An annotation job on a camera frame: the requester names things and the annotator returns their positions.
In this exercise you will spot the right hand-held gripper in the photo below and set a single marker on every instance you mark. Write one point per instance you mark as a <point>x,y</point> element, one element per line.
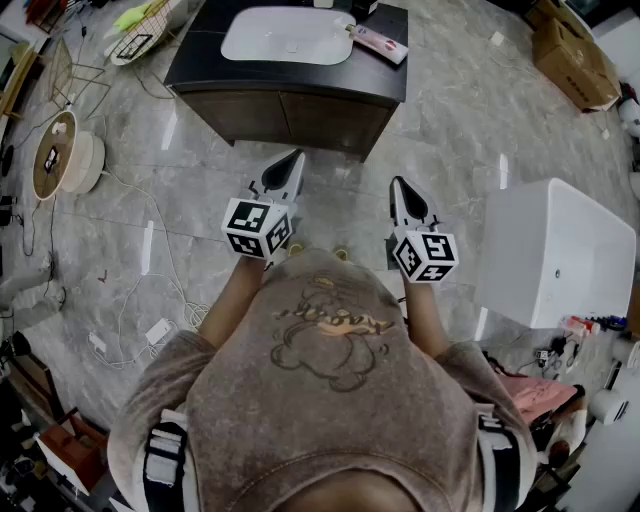
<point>425,255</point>

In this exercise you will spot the white sink basin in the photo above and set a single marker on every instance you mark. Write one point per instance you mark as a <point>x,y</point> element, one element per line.
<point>285,30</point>

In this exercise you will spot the person's brown printed shirt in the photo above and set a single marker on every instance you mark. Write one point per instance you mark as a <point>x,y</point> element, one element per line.
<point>320,410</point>

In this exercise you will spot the person's right yellow shoe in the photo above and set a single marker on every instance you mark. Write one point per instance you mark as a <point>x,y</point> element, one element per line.
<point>341,253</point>

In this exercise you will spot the pink cloth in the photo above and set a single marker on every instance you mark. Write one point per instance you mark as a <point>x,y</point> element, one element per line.
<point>540,395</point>

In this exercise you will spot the large cardboard box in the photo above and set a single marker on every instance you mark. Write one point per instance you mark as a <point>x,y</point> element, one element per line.
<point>575,65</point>

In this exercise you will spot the white power adapter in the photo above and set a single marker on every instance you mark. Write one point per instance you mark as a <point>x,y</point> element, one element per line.
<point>159,331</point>

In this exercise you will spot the person's left yellow shoe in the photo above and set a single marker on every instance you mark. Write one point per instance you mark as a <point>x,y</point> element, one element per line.
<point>296,249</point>

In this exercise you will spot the person's right forearm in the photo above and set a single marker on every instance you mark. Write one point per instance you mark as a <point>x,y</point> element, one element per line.
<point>425,320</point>

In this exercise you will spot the person's yellow shoe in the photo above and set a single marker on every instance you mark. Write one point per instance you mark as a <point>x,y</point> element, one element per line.
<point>341,253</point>
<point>296,249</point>

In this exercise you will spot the black tablet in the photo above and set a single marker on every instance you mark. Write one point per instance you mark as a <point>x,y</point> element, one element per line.
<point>51,160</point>

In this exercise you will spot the round wooden table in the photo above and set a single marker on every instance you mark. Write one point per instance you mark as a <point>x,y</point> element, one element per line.
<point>64,137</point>

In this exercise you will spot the yellow-green soft item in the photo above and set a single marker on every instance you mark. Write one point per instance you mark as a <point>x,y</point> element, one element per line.
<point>132,15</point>

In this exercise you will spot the black vanity cabinet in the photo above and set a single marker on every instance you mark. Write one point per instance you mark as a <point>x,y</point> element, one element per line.
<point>200,75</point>

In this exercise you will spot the white cylinder appliance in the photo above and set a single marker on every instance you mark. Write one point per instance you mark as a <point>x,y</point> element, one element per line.
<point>607,406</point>

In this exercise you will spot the white power strip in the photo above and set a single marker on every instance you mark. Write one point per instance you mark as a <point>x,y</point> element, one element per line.
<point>97,342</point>

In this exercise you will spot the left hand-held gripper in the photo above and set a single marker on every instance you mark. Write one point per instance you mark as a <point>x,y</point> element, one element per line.
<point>255,225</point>

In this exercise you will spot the red-brown box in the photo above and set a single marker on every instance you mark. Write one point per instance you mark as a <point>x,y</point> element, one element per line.
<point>75,450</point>

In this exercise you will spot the person's left forearm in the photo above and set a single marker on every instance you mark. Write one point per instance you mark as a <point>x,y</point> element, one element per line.
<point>227,305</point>

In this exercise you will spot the small cardboard box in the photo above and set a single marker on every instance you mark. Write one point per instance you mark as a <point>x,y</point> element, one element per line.
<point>542,11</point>

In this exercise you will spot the pink pump bottle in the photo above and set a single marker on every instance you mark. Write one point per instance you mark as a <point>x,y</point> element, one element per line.
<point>380,44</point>

